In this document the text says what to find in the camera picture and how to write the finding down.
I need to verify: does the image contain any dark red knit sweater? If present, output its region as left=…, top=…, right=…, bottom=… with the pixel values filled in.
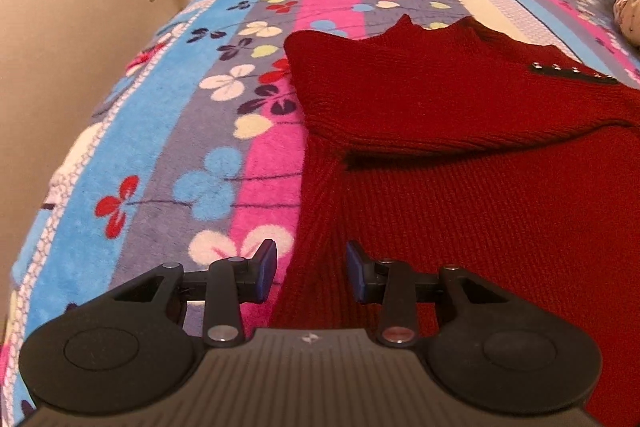
left=270, top=14, right=640, bottom=427

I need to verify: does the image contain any floral striped fleece blanket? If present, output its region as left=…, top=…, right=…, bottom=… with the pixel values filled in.
left=0, top=0, right=640, bottom=427

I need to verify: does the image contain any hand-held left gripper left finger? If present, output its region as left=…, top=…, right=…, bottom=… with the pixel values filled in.
left=107, top=238, right=278, bottom=349

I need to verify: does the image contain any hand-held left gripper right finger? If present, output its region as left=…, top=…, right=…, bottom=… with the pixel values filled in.
left=346, top=241, right=506, bottom=346

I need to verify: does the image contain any cream star print duvet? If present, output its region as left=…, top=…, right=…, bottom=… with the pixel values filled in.
left=614, top=0, right=640, bottom=48

